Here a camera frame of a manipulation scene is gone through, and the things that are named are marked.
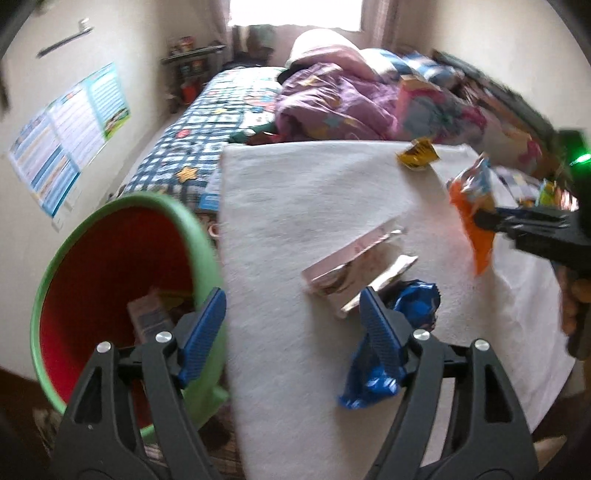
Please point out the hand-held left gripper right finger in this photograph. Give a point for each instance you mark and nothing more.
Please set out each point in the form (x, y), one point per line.
(381, 332)

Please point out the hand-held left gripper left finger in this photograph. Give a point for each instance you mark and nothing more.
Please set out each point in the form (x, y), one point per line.
(203, 332)

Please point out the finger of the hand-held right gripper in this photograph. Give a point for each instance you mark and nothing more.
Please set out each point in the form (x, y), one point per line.
(531, 220)

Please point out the blue foil packet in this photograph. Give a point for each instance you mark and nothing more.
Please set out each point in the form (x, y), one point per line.
(415, 300)

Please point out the orange snack packet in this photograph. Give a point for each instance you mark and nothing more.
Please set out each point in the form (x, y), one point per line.
(480, 244)

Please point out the pink foil packet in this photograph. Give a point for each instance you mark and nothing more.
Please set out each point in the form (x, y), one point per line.
(341, 267)

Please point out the green basin red inside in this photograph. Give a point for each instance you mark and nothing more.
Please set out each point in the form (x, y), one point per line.
(115, 249)

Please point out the person's right hand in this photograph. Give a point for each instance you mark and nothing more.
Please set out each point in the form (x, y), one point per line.
(571, 300)

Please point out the dark bed headboard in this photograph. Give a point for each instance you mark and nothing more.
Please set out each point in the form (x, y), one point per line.
(508, 92)

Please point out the yellow black snack packet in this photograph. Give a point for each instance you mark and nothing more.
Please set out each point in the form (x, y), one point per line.
(418, 154)

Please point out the blue white booklet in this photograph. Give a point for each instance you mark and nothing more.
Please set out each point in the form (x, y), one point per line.
(210, 198)

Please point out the white towel mat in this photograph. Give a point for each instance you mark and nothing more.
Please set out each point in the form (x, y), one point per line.
(300, 207)

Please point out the pink printed cloth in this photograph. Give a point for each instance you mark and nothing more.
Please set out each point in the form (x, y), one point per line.
(429, 110)

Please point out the blue striped pillow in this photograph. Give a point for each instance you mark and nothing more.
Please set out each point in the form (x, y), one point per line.
(429, 69)

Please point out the dark green pouch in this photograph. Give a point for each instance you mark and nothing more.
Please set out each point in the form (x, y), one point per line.
(249, 136)

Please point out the blue checkered printed blanket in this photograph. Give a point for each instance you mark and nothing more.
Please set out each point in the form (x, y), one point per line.
(207, 115)

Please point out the purple quilt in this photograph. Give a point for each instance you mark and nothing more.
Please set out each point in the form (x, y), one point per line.
(332, 101)

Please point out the red bucket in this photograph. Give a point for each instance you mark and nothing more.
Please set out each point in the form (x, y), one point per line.
(189, 94)

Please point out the pale curtain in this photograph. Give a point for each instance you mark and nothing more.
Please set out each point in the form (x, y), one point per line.
(220, 23)
(381, 21)

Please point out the pink pillow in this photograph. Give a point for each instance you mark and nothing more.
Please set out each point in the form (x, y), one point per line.
(323, 44)

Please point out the cluttered metal shelf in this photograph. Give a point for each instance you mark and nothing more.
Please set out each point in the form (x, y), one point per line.
(194, 57)

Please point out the bright window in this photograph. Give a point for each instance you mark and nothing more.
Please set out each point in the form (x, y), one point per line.
(295, 11)

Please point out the blue chart wall poster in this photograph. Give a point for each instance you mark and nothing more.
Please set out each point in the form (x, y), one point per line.
(41, 161)

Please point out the white chart wall poster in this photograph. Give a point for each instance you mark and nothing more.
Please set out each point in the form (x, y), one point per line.
(78, 124)

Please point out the green chart wall poster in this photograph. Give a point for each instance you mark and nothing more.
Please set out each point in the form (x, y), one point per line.
(108, 99)

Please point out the grey wall bar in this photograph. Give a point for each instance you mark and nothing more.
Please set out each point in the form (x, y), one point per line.
(64, 39)

